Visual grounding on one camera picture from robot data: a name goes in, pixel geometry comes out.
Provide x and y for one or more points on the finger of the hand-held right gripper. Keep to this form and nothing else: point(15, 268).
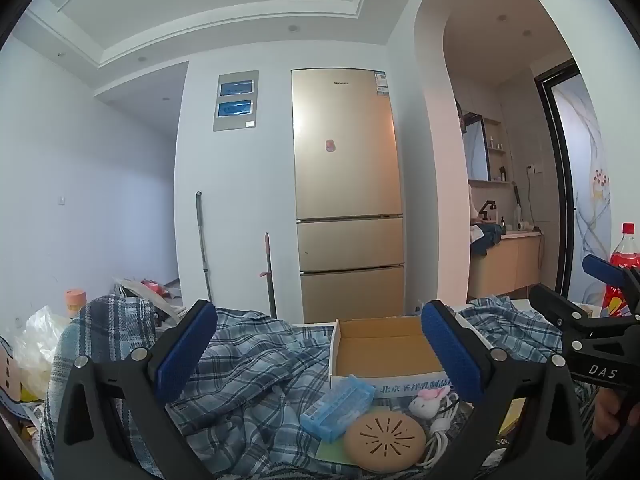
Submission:
point(600, 267)
point(555, 304)

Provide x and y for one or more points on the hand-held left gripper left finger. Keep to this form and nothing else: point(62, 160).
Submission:
point(187, 355)

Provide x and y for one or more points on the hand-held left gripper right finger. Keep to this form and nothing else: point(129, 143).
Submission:
point(450, 355)

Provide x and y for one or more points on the small pink white plush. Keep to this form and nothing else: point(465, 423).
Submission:
point(427, 400)

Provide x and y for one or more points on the shallow cardboard box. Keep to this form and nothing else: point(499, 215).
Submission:
point(385, 350)

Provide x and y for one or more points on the round beige disc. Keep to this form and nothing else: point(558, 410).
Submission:
point(385, 440)

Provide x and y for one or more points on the blue plastic box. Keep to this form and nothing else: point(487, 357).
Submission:
point(335, 405)

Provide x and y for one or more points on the green pouch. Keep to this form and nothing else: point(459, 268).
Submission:
point(332, 452)

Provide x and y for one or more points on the person's right hand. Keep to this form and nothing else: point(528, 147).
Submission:
point(607, 410)

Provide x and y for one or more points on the red soda bottle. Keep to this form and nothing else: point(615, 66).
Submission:
point(622, 270)

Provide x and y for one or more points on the beige sink cabinet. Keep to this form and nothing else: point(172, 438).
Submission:
point(505, 265)

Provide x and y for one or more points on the blue plaid shirt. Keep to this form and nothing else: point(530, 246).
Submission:
point(260, 360)

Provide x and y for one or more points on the red bags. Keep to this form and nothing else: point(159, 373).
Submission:
point(152, 286)

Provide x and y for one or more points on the grey white bag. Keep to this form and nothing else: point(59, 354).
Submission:
point(135, 290)

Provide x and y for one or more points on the black framed glass door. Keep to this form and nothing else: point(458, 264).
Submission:
point(575, 185)

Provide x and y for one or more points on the blue clothes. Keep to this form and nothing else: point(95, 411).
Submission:
point(487, 237)

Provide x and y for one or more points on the black faucet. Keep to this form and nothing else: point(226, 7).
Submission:
point(487, 210)

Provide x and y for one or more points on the orange cup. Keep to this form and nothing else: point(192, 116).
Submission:
point(75, 300)

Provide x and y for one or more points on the pale plastic bag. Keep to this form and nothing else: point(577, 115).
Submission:
point(35, 345)

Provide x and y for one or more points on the printed carton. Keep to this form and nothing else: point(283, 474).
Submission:
point(10, 380)

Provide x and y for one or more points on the gold refrigerator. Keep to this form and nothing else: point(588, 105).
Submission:
point(345, 160)

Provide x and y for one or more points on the pink fridge magnet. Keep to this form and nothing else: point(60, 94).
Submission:
point(330, 145)

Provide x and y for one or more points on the grey electrical panel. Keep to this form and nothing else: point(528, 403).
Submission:
point(235, 100)

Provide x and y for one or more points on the white wall socket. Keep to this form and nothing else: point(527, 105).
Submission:
point(534, 167)

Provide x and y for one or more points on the wall shelf niche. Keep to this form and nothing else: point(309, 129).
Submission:
point(495, 150)

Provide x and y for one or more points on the wall mirror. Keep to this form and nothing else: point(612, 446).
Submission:
point(475, 150)

